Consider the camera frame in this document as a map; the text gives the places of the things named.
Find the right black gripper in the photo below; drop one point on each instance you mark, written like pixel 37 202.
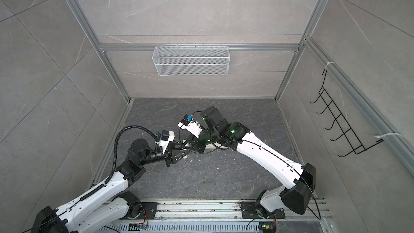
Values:
pixel 197 145

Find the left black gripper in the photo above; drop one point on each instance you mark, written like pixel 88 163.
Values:
pixel 170 156

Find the cream paper envelope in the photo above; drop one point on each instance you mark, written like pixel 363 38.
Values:
pixel 212 146

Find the white glue stick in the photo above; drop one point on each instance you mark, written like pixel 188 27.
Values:
pixel 185 151

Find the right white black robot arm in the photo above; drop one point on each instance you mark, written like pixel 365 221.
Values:
pixel 298 181

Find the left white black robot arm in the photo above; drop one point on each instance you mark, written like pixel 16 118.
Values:
pixel 110 200

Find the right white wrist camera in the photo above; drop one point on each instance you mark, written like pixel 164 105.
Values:
pixel 188 123

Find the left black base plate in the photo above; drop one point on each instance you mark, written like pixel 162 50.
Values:
pixel 142 210

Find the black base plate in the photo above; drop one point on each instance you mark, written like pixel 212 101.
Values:
pixel 142 210
pixel 249 210

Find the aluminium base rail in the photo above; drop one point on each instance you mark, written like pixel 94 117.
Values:
pixel 222 216

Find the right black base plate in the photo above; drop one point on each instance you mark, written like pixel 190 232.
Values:
pixel 249 210

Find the white wire mesh basket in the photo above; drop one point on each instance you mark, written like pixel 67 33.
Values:
pixel 191 60

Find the black wire hook rack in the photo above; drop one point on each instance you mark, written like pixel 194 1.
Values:
pixel 340 121

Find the aluminium frame profiles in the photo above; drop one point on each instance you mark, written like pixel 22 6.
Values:
pixel 401 148

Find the white cable tie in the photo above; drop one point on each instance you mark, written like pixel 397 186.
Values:
pixel 388 134

